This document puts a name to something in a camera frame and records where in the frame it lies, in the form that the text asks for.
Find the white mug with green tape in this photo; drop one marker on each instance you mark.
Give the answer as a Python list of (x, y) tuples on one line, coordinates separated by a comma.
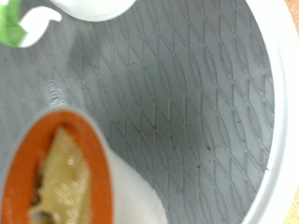
[(93, 9)]

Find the white two-tier turntable shelf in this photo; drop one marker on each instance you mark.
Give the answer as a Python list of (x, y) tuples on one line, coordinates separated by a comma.
[(187, 109)]

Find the white coffee pod orange lid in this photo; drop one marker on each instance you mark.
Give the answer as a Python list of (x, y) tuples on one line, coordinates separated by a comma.
[(62, 174)]

